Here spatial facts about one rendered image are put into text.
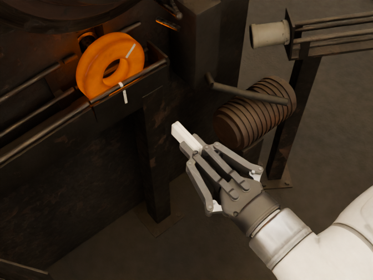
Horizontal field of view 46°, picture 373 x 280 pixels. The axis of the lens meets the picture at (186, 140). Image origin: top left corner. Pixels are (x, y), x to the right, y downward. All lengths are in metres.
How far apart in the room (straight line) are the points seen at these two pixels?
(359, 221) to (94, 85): 0.55
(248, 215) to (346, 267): 0.16
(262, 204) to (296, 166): 1.00
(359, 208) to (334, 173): 0.98
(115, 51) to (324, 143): 1.10
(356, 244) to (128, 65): 0.55
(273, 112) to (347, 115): 0.78
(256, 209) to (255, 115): 0.47
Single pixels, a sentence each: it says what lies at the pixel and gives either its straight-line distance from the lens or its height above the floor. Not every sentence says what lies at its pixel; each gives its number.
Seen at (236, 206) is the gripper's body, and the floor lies 0.74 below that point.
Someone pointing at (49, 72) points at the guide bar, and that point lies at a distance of 0.92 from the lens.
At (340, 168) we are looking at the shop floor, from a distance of 1.73.
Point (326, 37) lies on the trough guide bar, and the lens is 1.12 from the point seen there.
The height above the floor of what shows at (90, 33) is 0.76.
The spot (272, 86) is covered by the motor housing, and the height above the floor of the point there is 0.53.
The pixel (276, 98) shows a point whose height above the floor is 0.56.
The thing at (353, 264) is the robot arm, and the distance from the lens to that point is 0.69.
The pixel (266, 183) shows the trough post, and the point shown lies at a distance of 1.61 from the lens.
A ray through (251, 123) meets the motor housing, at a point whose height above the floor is 0.52.
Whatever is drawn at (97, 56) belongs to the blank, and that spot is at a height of 0.80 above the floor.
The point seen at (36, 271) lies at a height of 0.72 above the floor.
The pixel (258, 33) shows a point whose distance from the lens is 1.09.
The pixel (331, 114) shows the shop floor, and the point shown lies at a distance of 1.88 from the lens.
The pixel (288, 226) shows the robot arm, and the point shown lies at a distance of 0.69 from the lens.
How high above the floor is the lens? 1.38
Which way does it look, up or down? 54 degrees down
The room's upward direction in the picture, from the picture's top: straight up
